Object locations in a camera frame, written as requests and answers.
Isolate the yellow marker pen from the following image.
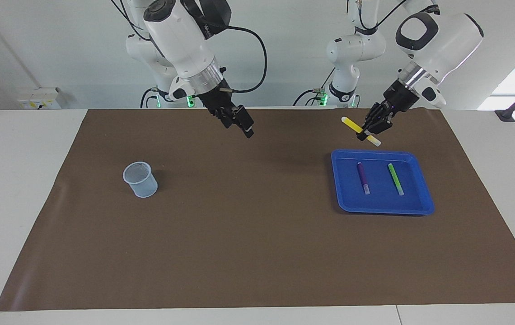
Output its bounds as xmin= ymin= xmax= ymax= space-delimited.
xmin=341 ymin=116 xmax=382 ymax=147

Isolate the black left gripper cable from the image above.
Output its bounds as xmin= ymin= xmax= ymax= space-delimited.
xmin=347 ymin=0 xmax=409 ymax=32

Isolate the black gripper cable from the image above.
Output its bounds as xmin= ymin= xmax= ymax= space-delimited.
xmin=194 ymin=0 xmax=268 ymax=94
xmin=347 ymin=0 xmax=409 ymax=32

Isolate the purple marker pen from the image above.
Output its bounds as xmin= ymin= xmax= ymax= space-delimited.
xmin=357 ymin=162 xmax=370 ymax=195

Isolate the brown paper table mat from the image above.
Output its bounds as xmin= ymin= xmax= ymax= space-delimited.
xmin=0 ymin=107 xmax=515 ymax=312

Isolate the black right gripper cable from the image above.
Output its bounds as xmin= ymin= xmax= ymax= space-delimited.
xmin=194 ymin=0 xmax=268 ymax=94

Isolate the green marker pen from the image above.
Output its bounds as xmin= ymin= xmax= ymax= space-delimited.
xmin=388 ymin=163 xmax=405 ymax=196

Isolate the blue plastic tray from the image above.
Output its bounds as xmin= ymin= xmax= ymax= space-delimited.
xmin=331 ymin=149 xmax=435 ymax=215

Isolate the white wall power socket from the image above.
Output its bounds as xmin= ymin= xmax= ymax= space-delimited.
xmin=17 ymin=88 xmax=65 ymax=110

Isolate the translucent mesh pen cup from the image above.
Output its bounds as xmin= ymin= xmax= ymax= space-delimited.
xmin=123 ymin=161 xmax=159 ymax=198

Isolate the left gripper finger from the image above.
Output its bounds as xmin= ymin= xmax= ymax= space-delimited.
xmin=357 ymin=116 xmax=395 ymax=142
xmin=361 ymin=102 xmax=390 ymax=134

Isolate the black left base cable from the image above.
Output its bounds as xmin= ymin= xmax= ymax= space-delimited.
xmin=293 ymin=68 xmax=336 ymax=107

